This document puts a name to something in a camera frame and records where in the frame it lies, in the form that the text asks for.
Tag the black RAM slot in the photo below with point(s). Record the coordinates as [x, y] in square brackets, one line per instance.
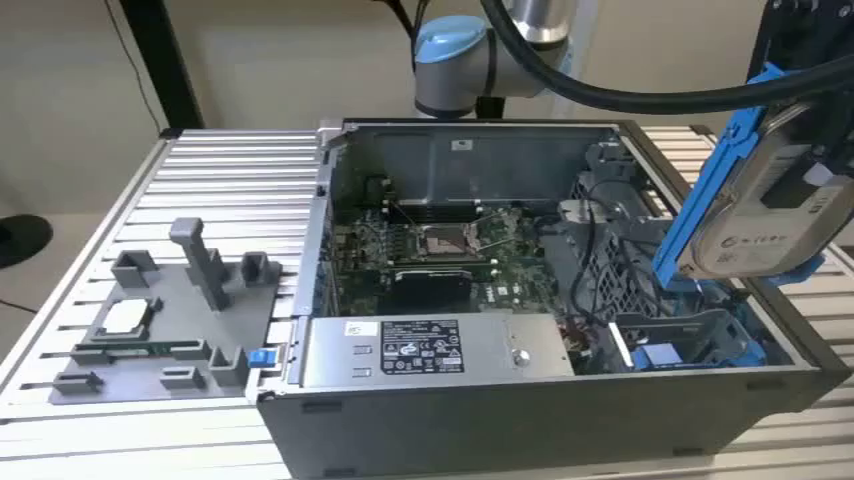
[434, 203]
[467, 267]
[434, 214]
[467, 259]

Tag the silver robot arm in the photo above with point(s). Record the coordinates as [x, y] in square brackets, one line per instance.
[454, 75]

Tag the open black PC case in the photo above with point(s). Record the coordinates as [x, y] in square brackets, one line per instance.
[467, 425]

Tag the black vertical post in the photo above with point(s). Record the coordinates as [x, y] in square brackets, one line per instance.
[160, 60]

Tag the silver CPU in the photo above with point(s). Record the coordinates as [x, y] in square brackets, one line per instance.
[123, 317]

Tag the grey metal drive cage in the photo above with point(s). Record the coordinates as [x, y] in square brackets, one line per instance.
[561, 250]

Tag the grey parts rack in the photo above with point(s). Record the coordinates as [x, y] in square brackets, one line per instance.
[194, 350]

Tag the black round stand base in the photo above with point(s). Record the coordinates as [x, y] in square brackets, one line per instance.
[23, 240]

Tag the green motherboard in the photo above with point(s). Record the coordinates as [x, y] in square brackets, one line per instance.
[527, 270]

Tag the blue case latch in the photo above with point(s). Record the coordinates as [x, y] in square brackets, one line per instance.
[260, 359]

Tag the silver power supply unit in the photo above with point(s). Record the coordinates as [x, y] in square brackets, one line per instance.
[487, 350]

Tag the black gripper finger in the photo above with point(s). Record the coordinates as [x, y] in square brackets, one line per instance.
[794, 195]

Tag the green RAM stick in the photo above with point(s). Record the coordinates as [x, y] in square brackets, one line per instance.
[154, 346]

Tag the CPU socket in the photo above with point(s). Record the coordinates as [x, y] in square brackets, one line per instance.
[443, 240]

